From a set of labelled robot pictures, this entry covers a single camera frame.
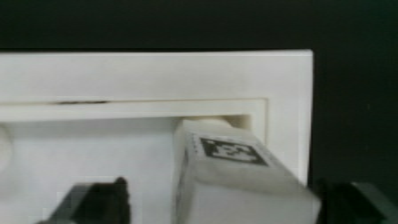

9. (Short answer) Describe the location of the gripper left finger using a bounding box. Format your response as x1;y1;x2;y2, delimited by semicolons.
35;177;131;224

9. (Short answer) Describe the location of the white table leg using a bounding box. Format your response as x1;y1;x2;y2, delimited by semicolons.
172;118;321;224

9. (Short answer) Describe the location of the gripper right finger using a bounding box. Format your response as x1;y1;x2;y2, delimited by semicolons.
316;179;398;224

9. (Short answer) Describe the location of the white U-shaped fence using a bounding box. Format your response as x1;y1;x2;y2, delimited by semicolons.
0;50;312;180

